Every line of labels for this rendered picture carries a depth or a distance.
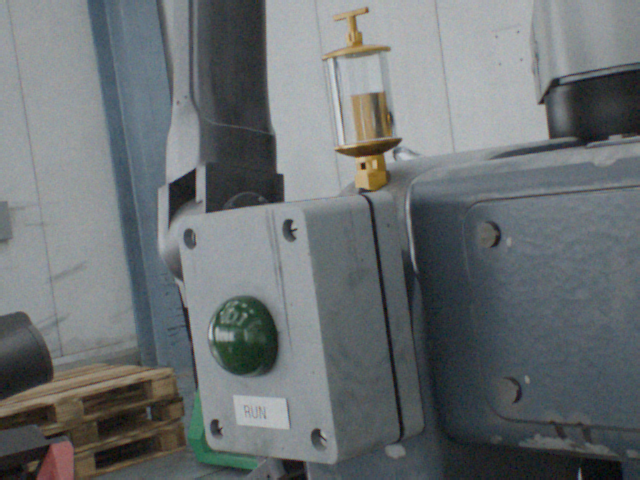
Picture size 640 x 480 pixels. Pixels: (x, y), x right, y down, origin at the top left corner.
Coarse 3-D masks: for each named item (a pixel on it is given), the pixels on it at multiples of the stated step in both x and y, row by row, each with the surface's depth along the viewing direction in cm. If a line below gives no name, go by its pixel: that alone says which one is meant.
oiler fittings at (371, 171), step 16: (336, 16) 52; (352, 16) 51; (352, 32) 51; (352, 48) 50; (368, 48) 50; (384, 48) 50; (352, 144) 50; (368, 144) 50; (384, 144) 50; (368, 160) 51; (384, 160) 51; (368, 176) 51; (384, 176) 51
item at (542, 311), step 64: (448, 192) 45; (512, 192) 42; (576, 192) 40; (448, 256) 45; (512, 256) 42; (576, 256) 40; (448, 320) 45; (512, 320) 43; (576, 320) 41; (448, 384) 46; (512, 384) 43; (576, 384) 41; (384, 448) 48; (448, 448) 46; (512, 448) 45; (576, 448) 42
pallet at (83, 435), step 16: (128, 400) 653; (160, 400) 643; (176, 400) 650; (112, 416) 624; (128, 416) 670; (144, 416) 677; (160, 416) 645; (176, 416) 650; (48, 432) 599; (64, 432) 612; (80, 432) 611; (96, 432) 617; (128, 432) 631; (80, 448) 610; (32, 464) 593
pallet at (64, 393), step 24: (48, 384) 648; (72, 384) 637; (96, 384) 627; (120, 384) 622; (144, 384) 640; (168, 384) 639; (0, 408) 594; (24, 408) 591; (48, 408) 607; (72, 408) 606; (120, 408) 622
